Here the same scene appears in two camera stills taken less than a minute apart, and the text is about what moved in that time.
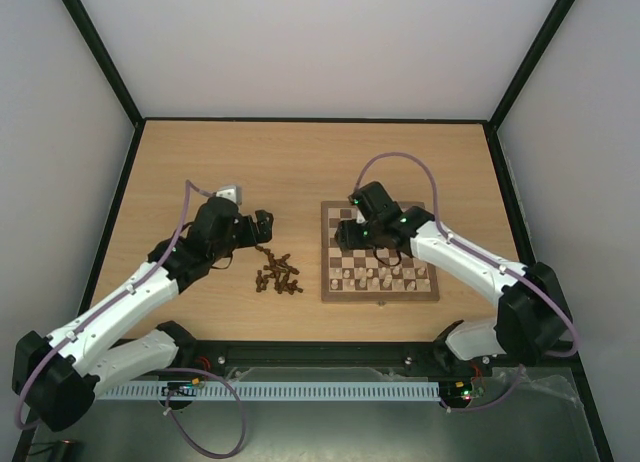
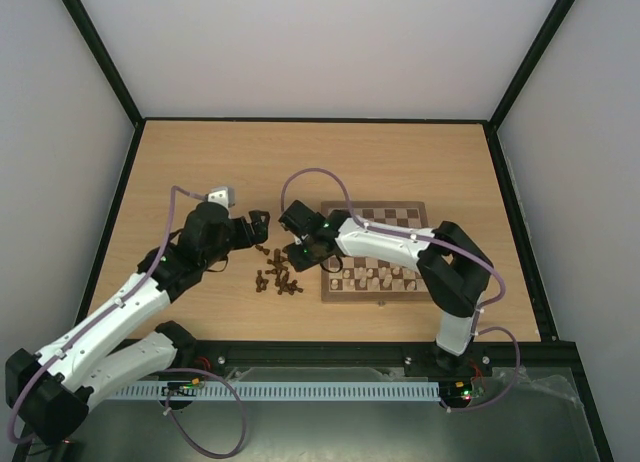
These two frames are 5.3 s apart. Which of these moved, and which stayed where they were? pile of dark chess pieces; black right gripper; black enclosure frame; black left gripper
Moved: black right gripper
Stayed: pile of dark chess pieces; black left gripper; black enclosure frame
